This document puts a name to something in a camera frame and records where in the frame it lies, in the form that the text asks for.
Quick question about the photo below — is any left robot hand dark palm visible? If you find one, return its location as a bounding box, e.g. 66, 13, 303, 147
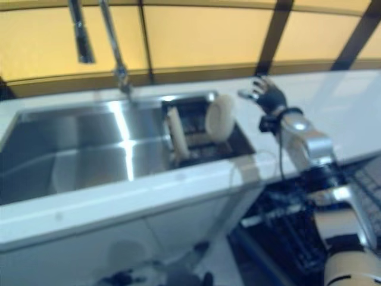
102, 269, 144, 286

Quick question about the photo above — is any right robot hand dark palm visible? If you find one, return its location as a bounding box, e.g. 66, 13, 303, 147
238, 76, 288, 116

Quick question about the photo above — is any cream ceramic plate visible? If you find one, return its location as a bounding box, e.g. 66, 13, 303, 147
206, 94, 236, 141
166, 105, 190, 160

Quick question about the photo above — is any black dish drying rack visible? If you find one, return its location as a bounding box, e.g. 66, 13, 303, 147
160, 94, 239, 164

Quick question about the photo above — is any stainless steel sink basin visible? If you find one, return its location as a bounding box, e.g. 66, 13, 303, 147
0, 89, 258, 206

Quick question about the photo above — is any chrome pull-down faucet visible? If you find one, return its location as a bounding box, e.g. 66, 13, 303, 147
67, 0, 135, 99

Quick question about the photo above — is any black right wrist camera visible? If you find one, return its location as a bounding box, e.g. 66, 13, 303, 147
258, 114, 280, 133

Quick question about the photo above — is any dark window frame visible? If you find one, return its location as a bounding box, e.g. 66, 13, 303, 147
0, 0, 381, 90

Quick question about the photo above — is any dark wire dishwasher rack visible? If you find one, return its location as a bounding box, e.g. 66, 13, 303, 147
241, 166, 381, 281

